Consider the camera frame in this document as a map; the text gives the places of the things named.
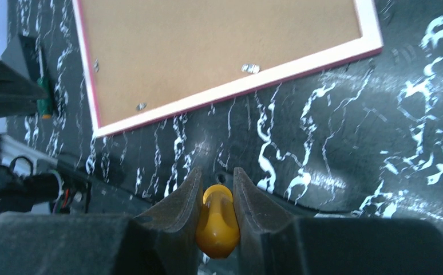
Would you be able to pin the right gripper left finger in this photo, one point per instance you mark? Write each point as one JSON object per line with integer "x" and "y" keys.
{"x": 160, "y": 240}

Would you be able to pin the orange handled screwdriver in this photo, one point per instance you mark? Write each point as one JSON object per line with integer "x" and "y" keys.
{"x": 217, "y": 233}

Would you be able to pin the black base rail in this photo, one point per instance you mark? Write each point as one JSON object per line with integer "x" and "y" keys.
{"x": 97, "y": 197}

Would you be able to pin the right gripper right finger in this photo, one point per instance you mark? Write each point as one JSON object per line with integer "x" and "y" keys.
{"x": 275, "y": 241}

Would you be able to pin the pink photo frame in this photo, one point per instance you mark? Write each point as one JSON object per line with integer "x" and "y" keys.
{"x": 145, "y": 61}

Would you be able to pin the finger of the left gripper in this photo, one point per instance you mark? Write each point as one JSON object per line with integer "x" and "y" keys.
{"x": 18, "y": 95}

